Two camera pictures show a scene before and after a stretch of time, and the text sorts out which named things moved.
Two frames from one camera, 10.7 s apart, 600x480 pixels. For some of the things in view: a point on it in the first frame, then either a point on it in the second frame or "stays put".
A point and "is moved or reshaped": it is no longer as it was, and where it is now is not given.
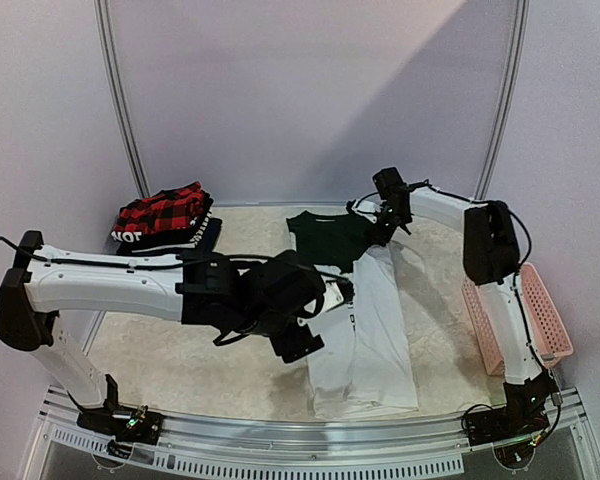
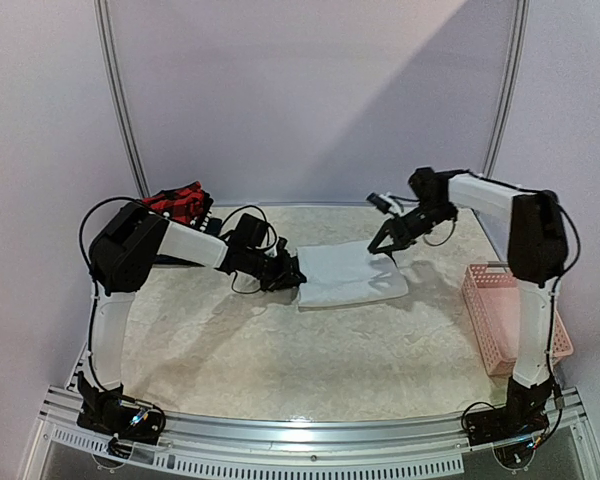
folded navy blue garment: x=210 y=234 stays put
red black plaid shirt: x=166 y=210 stays put
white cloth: x=360 y=357 is moved or reshaped
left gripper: x=297 y=348 to x=288 y=278
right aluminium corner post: x=506 y=101 stays put
